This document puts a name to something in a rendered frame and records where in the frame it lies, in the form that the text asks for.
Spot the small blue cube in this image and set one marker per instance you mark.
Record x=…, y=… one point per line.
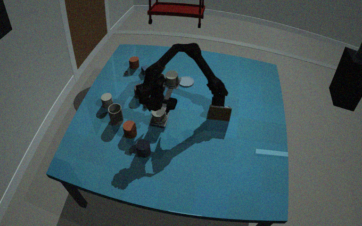
x=143, y=68

